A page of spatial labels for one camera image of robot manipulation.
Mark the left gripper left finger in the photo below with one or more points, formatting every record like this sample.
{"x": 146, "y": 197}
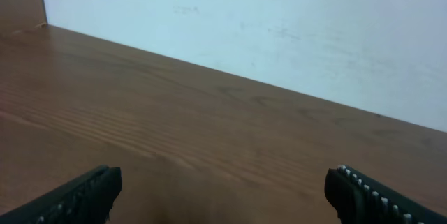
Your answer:
{"x": 88, "y": 198}

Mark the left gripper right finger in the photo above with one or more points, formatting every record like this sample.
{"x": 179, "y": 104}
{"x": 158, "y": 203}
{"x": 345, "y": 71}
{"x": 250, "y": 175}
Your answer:
{"x": 359, "y": 199}

